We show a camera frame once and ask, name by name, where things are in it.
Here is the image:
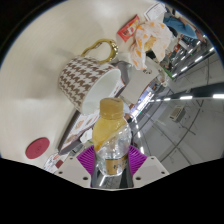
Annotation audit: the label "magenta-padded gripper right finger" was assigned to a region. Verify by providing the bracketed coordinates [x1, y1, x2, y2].
[126, 144, 172, 189]

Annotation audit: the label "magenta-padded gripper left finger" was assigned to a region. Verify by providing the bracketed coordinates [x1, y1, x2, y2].
[54, 145, 100, 189]

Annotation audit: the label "clear bottle with yellow cap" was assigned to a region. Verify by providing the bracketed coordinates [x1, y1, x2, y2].
[92, 97, 133, 178]

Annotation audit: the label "colourful printed paper flyer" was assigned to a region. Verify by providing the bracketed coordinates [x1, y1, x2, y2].
[43, 151, 68, 173]

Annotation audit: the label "flat round red coaster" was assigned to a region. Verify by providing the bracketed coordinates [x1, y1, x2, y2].
[25, 136, 51, 160]

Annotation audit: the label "ceiling air unit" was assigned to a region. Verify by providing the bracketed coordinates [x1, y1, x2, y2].
[168, 104, 186, 123]

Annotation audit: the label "beige dining chairs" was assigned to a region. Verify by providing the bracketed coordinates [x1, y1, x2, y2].
[124, 66, 161, 105]

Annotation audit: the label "ceiling strip lights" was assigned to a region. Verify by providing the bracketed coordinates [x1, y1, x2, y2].
[146, 46, 224, 101]

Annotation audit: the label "orange-printed white food wrapper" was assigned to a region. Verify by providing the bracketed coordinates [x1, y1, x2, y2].
[129, 20, 174, 71]

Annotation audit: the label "red printed snack packet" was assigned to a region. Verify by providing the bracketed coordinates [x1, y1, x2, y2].
[116, 14, 141, 43]

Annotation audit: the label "white paper card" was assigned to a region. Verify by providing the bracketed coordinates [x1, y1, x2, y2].
[143, 2, 167, 21]

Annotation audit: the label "houndstooth mug with gold handle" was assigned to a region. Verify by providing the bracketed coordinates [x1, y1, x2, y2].
[58, 38, 123, 116]

